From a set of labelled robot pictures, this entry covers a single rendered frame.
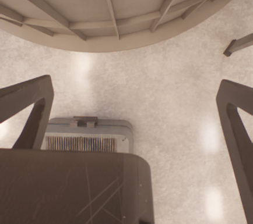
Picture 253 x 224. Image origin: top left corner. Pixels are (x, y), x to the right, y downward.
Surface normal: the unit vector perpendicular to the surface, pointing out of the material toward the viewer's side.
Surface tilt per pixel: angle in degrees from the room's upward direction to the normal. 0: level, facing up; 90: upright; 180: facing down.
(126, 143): 0
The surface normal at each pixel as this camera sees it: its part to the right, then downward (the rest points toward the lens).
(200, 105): 0.00, 0.12
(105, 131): 0.02, -0.62
